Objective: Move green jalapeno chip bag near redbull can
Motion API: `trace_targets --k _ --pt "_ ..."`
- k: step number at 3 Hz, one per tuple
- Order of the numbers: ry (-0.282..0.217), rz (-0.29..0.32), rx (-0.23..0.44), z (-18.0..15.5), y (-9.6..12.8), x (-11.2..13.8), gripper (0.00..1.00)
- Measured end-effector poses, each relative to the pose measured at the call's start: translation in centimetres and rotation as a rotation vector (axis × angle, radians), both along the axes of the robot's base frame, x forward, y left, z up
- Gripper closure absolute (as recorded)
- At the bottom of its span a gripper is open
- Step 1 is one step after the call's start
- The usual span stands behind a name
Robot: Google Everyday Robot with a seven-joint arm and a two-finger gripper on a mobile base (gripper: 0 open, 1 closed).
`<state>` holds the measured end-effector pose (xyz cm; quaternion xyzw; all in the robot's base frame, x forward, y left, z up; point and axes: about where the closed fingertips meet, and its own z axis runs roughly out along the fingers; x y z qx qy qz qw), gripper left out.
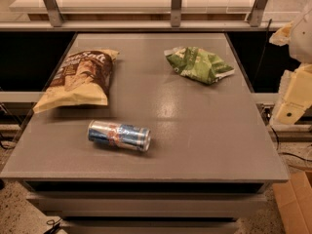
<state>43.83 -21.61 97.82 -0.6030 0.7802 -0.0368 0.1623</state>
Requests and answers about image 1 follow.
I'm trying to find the brown sea salt chip bag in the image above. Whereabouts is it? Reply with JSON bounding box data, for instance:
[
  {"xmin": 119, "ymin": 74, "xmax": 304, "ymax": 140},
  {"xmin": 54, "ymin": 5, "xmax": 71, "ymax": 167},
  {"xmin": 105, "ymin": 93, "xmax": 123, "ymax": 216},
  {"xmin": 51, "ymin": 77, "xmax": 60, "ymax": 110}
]
[{"xmin": 33, "ymin": 49, "xmax": 118, "ymax": 113}]

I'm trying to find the black cable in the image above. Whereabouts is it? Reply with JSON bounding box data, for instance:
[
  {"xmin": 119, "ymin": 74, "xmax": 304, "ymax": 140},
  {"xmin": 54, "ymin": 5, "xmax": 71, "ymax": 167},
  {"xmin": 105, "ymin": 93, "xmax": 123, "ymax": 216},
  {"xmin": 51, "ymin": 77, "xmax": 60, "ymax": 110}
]
[
  {"xmin": 43, "ymin": 217, "xmax": 62, "ymax": 234},
  {"xmin": 253, "ymin": 18, "xmax": 312, "ymax": 164}
]

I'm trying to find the blue silver redbull can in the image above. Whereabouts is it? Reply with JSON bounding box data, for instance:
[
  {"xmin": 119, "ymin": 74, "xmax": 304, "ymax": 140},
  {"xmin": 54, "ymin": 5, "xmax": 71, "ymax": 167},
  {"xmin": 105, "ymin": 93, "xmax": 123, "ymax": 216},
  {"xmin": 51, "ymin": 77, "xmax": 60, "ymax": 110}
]
[{"xmin": 88, "ymin": 120, "xmax": 151, "ymax": 152}]

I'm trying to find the cardboard box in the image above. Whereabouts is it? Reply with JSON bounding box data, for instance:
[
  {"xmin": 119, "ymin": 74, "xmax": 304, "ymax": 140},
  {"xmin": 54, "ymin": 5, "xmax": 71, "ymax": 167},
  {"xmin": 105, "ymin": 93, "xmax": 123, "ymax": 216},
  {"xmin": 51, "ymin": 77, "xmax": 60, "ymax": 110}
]
[{"xmin": 273, "ymin": 172, "xmax": 312, "ymax": 234}]

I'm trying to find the grey drawer cabinet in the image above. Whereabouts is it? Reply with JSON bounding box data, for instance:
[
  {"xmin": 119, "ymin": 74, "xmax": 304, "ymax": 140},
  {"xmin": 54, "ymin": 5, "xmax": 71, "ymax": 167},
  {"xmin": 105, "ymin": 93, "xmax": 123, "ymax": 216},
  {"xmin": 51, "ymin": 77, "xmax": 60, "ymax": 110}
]
[{"xmin": 25, "ymin": 180, "xmax": 266, "ymax": 234}]

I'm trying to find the green jalapeno chip bag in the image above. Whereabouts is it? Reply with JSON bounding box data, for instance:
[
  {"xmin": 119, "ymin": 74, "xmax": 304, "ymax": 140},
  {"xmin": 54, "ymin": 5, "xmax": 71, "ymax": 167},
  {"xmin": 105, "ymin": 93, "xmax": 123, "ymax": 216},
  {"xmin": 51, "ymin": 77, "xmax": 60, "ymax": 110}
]
[{"xmin": 164, "ymin": 47, "xmax": 235, "ymax": 85}]

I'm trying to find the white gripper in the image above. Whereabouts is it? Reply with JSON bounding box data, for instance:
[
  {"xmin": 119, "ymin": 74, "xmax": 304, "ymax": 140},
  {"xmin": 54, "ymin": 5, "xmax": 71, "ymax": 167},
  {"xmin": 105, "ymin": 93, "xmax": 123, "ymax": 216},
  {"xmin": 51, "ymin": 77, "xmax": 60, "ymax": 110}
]
[{"xmin": 269, "ymin": 2, "xmax": 312, "ymax": 125}]

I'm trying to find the metal frame rail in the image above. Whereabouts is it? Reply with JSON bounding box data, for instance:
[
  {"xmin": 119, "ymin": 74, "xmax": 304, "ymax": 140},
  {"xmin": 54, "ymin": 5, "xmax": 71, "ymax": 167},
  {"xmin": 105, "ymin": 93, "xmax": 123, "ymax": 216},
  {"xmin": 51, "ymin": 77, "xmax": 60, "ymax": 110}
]
[{"xmin": 0, "ymin": 0, "xmax": 293, "ymax": 31}]

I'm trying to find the black cable bottom left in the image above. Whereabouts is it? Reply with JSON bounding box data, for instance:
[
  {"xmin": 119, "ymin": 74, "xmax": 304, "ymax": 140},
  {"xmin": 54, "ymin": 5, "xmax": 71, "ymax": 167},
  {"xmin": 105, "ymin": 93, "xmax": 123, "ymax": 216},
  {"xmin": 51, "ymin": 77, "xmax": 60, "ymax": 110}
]
[{"xmin": 43, "ymin": 217, "xmax": 62, "ymax": 234}]

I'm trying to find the black cable on right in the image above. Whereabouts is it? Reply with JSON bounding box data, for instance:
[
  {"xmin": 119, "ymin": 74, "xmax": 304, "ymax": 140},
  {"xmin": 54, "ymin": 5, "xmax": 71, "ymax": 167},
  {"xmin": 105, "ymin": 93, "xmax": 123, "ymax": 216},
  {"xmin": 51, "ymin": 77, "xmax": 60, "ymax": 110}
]
[{"xmin": 253, "ymin": 18, "xmax": 312, "ymax": 164}]

